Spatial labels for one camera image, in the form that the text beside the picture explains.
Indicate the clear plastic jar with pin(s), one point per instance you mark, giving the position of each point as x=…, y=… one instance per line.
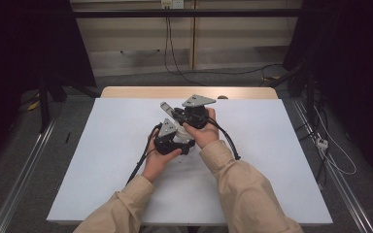
x=183, y=134

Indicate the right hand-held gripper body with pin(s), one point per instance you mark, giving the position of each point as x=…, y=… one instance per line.
x=196, y=113

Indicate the wooden table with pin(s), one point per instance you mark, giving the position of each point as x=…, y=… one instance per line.
x=142, y=92

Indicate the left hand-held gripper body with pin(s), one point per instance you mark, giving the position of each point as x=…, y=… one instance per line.
x=168, y=129

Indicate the aluminium floor rail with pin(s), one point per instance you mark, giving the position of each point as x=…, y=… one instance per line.
x=340, y=187
x=22, y=179

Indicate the white wall socket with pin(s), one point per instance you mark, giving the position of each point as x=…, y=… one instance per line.
x=172, y=4

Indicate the black metal stand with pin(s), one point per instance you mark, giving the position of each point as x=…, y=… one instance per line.
x=44, y=106

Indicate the black metal stand post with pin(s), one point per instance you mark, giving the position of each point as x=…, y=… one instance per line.
x=310, y=97

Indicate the person's right hand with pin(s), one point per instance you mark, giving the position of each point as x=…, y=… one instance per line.
x=205, y=136

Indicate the black curtain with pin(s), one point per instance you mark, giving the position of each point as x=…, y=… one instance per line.
x=356, y=64
x=22, y=58

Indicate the white power strip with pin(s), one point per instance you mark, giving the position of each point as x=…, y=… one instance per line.
x=322, y=144

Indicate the black horizontal metal bar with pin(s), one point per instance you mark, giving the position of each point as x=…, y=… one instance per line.
x=187, y=13

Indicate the person's left hand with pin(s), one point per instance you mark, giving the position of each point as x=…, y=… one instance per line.
x=157, y=165

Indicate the small black stick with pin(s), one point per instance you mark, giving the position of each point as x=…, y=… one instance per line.
x=67, y=137

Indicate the white board on table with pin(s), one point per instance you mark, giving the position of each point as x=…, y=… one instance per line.
x=110, y=145

